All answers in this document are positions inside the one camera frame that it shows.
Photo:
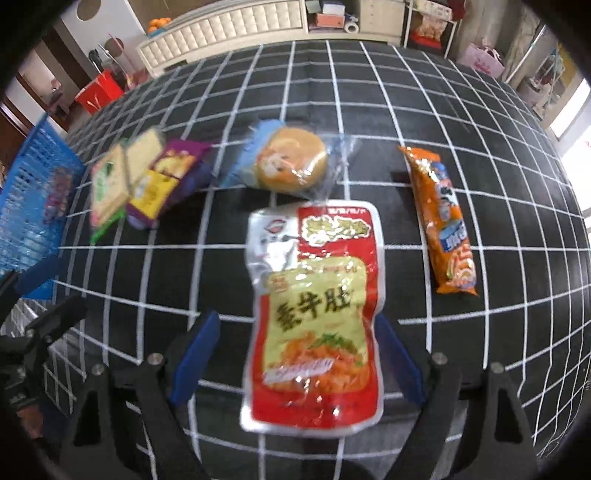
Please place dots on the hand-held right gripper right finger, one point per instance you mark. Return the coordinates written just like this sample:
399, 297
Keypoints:
399, 360

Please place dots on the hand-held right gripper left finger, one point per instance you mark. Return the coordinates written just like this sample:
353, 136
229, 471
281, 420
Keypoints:
196, 357

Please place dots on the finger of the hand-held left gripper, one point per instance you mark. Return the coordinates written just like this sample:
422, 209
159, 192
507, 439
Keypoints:
57, 314
37, 277

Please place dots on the blue plastic basket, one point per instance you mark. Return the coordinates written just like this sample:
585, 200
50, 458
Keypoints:
27, 184

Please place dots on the red and yellow pouch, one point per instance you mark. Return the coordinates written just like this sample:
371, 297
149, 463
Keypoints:
314, 300

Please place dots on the green cracker packet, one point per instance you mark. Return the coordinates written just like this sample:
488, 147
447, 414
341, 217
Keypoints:
111, 194

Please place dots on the long orange snack packet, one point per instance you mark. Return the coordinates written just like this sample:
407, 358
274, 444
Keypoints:
443, 221

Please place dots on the beige cracker packet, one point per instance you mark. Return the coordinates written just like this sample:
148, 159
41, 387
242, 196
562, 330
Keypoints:
145, 154

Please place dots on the purple snack packet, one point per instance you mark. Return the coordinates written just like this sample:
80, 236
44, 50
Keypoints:
178, 170

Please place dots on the round bun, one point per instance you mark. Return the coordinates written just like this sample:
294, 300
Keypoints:
288, 159

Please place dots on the red paper bag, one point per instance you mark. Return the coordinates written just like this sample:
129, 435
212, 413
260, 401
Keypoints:
99, 94

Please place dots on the broom and dustpan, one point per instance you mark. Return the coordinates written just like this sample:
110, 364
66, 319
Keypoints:
113, 60

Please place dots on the black checkered tablecloth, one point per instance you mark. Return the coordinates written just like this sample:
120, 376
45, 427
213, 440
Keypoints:
415, 92

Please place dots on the pile of oranges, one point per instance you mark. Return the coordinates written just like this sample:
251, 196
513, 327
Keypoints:
159, 25

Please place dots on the white TV cabinet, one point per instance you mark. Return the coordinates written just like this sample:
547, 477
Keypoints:
221, 32

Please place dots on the pink bag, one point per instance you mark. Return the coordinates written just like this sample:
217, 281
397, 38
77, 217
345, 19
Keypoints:
482, 60

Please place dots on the white metal shelf rack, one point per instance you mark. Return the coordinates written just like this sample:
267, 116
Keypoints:
431, 27

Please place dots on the paper roll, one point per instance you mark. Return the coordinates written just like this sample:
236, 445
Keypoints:
351, 25

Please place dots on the round brown wall plate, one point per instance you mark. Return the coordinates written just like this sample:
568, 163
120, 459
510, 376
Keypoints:
90, 8

